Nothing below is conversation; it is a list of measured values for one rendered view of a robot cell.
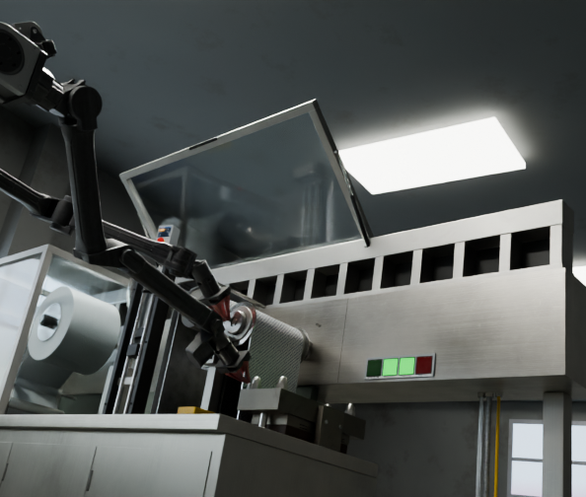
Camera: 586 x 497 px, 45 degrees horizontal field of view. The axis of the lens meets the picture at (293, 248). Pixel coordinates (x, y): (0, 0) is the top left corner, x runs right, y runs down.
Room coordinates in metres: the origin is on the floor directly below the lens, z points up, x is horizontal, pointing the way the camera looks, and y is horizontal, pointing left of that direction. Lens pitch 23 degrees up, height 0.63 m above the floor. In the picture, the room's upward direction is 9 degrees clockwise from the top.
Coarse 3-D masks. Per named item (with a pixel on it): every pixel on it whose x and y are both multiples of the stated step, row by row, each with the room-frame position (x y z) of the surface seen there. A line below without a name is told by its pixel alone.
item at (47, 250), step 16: (16, 256) 2.86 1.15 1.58; (48, 256) 2.70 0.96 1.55; (64, 256) 2.74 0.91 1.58; (96, 272) 2.86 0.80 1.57; (112, 272) 2.91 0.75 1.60; (32, 288) 2.70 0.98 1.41; (32, 304) 2.69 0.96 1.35; (32, 320) 2.70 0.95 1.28; (16, 336) 2.70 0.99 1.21; (16, 352) 2.69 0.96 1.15; (16, 368) 2.70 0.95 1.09; (0, 400) 2.69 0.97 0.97
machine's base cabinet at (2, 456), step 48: (0, 432) 2.55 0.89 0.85; (48, 432) 2.33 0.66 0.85; (96, 432) 2.14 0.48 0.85; (144, 432) 1.98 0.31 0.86; (0, 480) 2.48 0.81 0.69; (48, 480) 2.27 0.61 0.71; (96, 480) 2.10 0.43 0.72; (144, 480) 1.94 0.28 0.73; (192, 480) 1.81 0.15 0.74; (240, 480) 1.81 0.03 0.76; (288, 480) 1.93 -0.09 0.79; (336, 480) 2.07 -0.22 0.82
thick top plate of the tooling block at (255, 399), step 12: (240, 396) 2.07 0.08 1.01; (252, 396) 2.03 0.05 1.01; (264, 396) 2.00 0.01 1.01; (276, 396) 1.96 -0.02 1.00; (288, 396) 1.98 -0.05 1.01; (300, 396) 2.01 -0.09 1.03; (240, 408) 2.06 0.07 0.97; (252, 408) 2.03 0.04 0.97; (264, 408) 1.99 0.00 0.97; (276, 408) 1.96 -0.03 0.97; (288, 408) 1.99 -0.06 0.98; (300, 408) 2.02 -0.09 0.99; (312, 408) 2.06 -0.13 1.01; (312, 420) 2.06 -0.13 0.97; (348, 420) 2.18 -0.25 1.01; (360, 420) 2.22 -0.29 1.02; (348, 432) 2.18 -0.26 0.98; (360, 432) 2.22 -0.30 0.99
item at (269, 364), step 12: (252, 348) 2.13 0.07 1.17; (264, 348) 2.17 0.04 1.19; (252, 360) 2.14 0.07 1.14; (264, 360) 2.17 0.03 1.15; (276, 360) 2.21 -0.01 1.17; (288, 360) 2.25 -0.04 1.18; (300, 360) 2.29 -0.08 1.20; (252, 372) 2.14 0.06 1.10; (264, 372) 2.18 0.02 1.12; (276, 372) 2.22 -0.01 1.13; (288, 372) 2.26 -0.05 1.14; (264, 384) 2.19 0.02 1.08; (288, 384) 2.26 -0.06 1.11
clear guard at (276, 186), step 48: (240, 144) 2.30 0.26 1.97; (288, 144) 2.18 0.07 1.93; (144, 192) 2.77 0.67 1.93; (192, 192) 2.61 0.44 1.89; (240, 192) 2.47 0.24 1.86; (288, 192) 2.34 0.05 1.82; (336, 192) 2.22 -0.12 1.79; (192, 240) 2.81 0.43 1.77; (240, 240) 2.65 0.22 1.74; (288, 240) 2.50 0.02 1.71; (336, 240) 2.37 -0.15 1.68
